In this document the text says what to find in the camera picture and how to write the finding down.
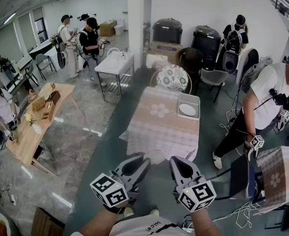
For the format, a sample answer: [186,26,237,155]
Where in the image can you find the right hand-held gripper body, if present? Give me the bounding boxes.
[169,155,218,213]

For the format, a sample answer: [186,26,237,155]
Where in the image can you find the printed cardboard box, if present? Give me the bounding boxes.
[150,41,184,64]

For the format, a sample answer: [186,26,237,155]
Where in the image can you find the yellow flowers in white vase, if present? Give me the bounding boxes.
[25,111,43,135]

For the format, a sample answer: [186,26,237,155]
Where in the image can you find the grey padded chair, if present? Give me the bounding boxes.
[200,67,230,103]

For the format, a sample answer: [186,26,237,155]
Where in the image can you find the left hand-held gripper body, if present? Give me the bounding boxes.
[89,155,151,208]

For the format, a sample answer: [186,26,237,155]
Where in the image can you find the white and black appliance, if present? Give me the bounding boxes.
[222,50,244,71]

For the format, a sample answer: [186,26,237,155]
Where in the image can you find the brown wicker chair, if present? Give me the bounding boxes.
[177,47,205,76]

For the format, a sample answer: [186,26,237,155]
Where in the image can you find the white cloth heap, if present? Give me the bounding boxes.
[146,54,170,70]

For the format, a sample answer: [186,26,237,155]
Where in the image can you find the light wooden box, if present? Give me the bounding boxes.
[41,100,56,121]

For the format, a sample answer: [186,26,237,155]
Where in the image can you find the person's right forearm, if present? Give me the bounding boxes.
[190,209,224,236]

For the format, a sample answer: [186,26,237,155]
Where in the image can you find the person's left forearm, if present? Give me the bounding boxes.
[79,206,125,236]

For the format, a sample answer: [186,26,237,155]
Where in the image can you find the white floor cables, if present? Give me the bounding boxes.
[182,194,267,234]

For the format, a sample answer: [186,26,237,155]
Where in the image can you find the white round-backed seat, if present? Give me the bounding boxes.
[236,48,260,91]

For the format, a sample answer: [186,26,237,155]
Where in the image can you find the grey shell chair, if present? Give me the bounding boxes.
[35,53,58,81]

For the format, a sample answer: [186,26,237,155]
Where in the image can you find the gold-framed chair with white seat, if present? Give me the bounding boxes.
[150,66,193,95]

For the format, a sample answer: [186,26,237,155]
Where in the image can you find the large black lidded container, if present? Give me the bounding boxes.
[190,25,222,71]
[152,18,183,45]

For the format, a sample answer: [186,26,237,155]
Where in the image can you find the plain cardboard box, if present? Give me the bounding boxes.
[99,20,117,37]

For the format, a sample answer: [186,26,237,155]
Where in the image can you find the ceiling strip light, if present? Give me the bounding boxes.
[2,11,17,25]

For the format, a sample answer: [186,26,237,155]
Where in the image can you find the dark wooden board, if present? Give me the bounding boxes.
[30,206,66,236]

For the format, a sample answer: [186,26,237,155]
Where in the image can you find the light wooden table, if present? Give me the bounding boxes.
[5,82,76,177]

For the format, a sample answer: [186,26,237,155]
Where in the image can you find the dark brown box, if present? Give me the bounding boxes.
[47,90,61,105]

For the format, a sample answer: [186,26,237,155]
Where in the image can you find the person's white shirt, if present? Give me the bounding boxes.
[69,216,193,236]

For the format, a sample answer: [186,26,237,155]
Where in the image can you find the white round plate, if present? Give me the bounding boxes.
[178,103,197,117]

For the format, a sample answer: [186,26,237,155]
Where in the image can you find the white metal-framed table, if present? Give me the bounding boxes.
[94,51,135,103]

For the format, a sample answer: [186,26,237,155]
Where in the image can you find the white rectangular tray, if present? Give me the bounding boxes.
[177,92,201,121]

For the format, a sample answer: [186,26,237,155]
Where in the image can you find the black and white floral cushion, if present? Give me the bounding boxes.
[156,64,189,92]

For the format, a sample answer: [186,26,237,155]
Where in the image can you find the black chair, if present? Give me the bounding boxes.
[229,154,266,199]

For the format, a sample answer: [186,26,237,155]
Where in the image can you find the woven wooden basket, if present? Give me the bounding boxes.
[28,89,46,112]

